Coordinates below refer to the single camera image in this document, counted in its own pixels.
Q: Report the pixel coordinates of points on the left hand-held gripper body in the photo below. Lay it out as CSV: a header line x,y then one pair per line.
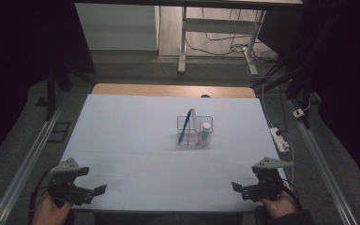
x,y
65,187

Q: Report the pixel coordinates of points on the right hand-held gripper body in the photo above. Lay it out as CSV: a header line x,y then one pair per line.
x,y
264,189

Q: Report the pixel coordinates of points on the white green glue stick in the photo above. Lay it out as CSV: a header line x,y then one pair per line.
x,y
206,131

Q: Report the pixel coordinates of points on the clear plastic desk organizer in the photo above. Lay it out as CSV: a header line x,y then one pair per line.
x,y
181,137

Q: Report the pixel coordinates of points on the white pen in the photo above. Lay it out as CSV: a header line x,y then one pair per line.
x,y
194,120

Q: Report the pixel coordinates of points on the blue pen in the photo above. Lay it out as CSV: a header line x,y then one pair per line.
x,y
185,125

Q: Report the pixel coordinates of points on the person's right hand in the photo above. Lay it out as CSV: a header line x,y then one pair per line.
x,y
279,206

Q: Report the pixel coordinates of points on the person's left hand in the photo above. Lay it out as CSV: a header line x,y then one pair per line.
x,y
50,212

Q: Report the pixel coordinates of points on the white power strip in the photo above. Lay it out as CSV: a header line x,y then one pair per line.
x,y
279,140

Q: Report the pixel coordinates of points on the black power plug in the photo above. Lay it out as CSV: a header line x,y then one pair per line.
x,y
280,132

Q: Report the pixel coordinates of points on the white table cover sheet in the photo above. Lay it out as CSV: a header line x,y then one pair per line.
x,y
122,125

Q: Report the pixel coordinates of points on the small white adapter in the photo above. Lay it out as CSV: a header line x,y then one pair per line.
x,y
298,113

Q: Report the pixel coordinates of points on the black metal stand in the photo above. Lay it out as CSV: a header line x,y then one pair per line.
x,y
51,90

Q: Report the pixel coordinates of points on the black tripod stand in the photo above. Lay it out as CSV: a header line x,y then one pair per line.
x,y
296,84

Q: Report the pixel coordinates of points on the dark curtain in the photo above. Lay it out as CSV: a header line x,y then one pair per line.
x,y
18,47
350,78

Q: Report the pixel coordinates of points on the grey cabinet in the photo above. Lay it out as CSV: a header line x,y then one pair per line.
x,y
115,28

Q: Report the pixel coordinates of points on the aluminium rail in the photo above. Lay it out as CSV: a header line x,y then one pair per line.
x,y
322,162
25,165

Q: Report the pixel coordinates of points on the white desk frame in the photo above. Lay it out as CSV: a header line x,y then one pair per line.
x,y
182,47

